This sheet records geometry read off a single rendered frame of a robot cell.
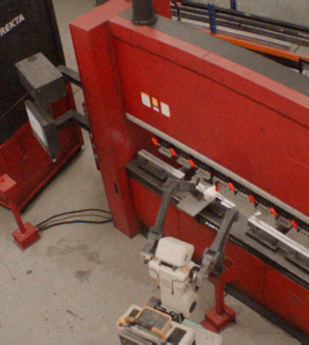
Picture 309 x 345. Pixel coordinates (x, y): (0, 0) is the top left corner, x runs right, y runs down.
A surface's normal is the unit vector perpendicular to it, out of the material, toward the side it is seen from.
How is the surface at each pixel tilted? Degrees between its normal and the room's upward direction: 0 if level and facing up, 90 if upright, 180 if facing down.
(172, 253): 48
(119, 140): 90
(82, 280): 0
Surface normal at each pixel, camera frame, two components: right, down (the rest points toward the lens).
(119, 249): -0.12, -0.73
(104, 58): 0.68, 0.43
